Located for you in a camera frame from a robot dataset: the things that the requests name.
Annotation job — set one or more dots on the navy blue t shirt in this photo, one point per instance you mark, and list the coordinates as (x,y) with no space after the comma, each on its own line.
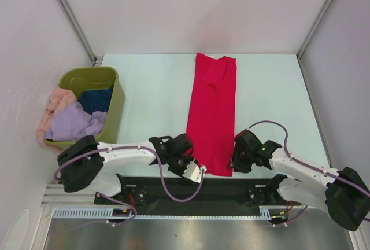
(96,100)

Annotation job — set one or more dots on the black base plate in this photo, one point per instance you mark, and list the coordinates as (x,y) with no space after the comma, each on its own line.
(199,210)

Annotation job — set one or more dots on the aluminium corner post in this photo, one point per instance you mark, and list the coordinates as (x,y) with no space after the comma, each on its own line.
(77,29)
(314,27)

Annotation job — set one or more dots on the right aluminium corner post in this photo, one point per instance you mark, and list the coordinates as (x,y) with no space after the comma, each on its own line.
(314,27)

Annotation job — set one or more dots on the pink t shirt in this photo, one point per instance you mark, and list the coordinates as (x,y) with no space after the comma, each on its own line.
(58,100)

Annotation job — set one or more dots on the olive green plastic bin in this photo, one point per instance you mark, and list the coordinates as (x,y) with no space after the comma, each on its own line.
(98,78)

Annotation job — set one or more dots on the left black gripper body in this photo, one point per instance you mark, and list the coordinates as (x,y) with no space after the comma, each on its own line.
(178,162)

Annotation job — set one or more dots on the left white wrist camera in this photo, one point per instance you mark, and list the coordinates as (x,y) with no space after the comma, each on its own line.
(194,172)

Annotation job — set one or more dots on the left white cable duct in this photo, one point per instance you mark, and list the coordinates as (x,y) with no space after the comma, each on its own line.
(92,213)

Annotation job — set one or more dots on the aluminium front rail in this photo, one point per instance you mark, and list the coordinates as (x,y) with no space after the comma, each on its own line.
(66,196)

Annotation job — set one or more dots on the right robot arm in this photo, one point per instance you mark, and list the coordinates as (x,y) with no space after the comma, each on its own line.
(340,193)

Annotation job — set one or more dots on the left aluminium corner post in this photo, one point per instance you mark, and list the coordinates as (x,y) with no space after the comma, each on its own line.
(77,29)

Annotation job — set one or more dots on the red t shirt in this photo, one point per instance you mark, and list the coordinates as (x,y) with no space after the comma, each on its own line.
(211,117)

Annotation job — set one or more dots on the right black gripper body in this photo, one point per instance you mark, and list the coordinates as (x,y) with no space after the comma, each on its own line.
(241,160)

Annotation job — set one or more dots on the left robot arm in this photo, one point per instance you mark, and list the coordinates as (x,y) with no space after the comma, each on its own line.
(89,164)

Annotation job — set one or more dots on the lavender t shirt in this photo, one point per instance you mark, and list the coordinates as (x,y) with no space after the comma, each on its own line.
(73,123)

